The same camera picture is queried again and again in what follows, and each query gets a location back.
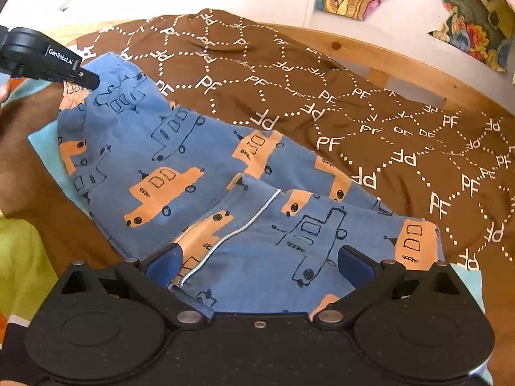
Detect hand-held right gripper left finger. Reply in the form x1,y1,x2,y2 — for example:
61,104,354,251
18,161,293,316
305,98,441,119
60,245,208,330

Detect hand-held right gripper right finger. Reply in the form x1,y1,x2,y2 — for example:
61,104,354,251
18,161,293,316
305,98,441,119
314,245,467,329

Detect torn colourful wall poster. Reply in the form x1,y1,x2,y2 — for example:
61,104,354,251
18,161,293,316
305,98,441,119
427,0,515,74

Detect wooden bed frame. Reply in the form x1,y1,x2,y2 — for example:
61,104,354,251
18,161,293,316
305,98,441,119
38,18,515,129

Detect brown patterned blanket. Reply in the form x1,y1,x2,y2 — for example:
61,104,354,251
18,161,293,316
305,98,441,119
73,7,515,276

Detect blue car print pants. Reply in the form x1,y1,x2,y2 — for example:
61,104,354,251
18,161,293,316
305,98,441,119
56,51,446,319

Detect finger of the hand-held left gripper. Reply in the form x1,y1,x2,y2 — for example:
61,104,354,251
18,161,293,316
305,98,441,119
61,66,100,91

